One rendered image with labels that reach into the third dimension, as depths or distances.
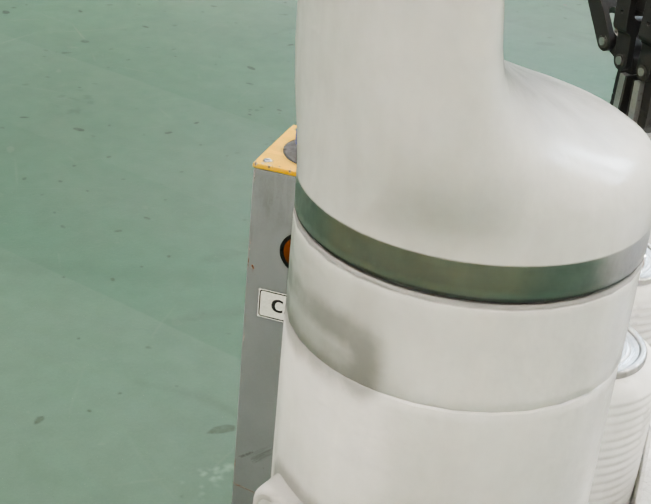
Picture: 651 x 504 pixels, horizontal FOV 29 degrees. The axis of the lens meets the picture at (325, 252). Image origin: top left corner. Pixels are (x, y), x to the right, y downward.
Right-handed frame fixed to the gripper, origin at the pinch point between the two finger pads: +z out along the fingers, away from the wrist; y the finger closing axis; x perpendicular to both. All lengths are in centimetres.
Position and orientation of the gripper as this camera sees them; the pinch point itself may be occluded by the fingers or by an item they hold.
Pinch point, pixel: (637, 104)
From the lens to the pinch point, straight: 79.1
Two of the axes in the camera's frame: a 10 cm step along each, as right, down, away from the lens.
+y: 4.6, 4.4, -7.7
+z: -0.9, 8.9, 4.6
